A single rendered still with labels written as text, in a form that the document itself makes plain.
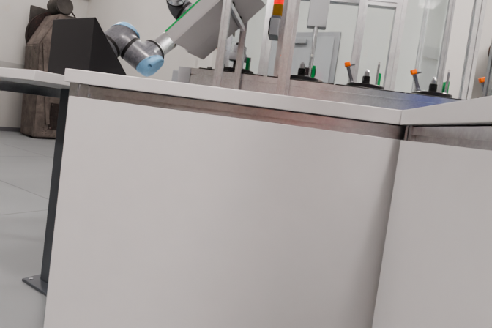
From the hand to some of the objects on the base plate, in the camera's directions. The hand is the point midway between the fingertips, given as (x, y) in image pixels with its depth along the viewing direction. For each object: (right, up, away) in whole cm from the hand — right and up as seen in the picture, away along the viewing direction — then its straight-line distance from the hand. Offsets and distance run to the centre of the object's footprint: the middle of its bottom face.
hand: (234, 32), depth 161 cm
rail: (-13, -24, +31) cm, 41 cm away
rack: (+7, -30, -36) cm, 47 cm away
